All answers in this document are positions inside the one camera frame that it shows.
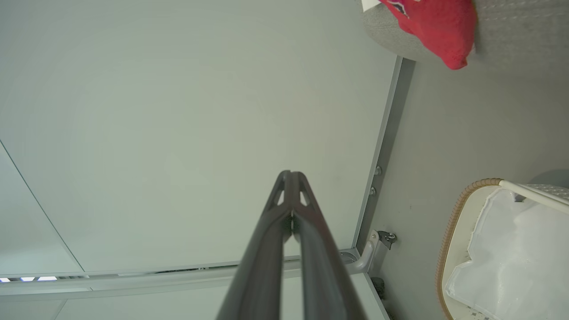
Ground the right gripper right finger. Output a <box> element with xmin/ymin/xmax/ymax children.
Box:
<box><xmin>291</xmin><ymin>171</ymin><xmax>367</xmax><ymax>320</ymax></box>

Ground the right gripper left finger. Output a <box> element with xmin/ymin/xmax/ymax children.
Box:
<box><xmin>216</xmin><ymin>170</ymin><xmax>292</xmax><ymax>320</ymax></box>

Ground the red and white jersey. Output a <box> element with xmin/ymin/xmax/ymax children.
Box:
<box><xmin>361</xmin><ymin>0</ymin><xmax>477</xmax><ymax>70</ymax></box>

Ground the white wicker-rimmed laundry basket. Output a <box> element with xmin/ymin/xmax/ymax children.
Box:
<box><xmin>436</xmin><ymin>178</ymin><xmax>569</xmax><ymax>320</ymax></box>

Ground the white cloth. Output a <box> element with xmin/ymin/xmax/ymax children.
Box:
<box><xmin>445</xmin><ymin>187</ymin><xmax>569</xmax><ymax>320</ymax></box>

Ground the grey fabric sofa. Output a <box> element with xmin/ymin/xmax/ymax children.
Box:
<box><xmin>360</xmin><ymin>0</ymin><xmax>569</xmax><ymax>78</ymax></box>

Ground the small black metal bracket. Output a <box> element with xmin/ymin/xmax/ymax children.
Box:
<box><xmin>377</xmin><ymin>230</ymin><xmax>397</xmax><ymax>250</ymax></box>

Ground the grey metal frame post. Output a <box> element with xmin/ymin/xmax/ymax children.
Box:
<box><xmin>0</xmin><ymin>230</ymin><xmax>379</xmax><ymax>297</ymax></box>

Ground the grey wall base rail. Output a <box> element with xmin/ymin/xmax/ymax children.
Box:
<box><xmin>353</xmin><ymin>56</ymin><xmax>416</xmax><ymax>267</ymax></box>

